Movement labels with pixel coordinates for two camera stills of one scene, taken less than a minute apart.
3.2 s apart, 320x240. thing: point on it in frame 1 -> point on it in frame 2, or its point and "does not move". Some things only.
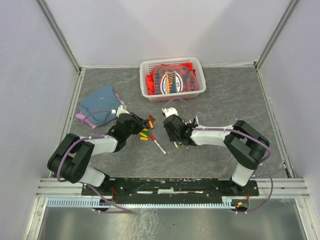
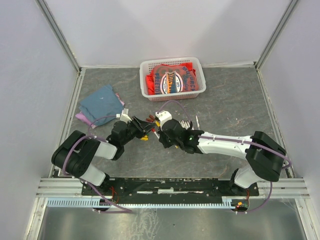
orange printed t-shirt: (168, 78) does not move
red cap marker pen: (152, 137) -> (155, 132)
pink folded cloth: (81, 117) does not move
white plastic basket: (171, 79) does not move
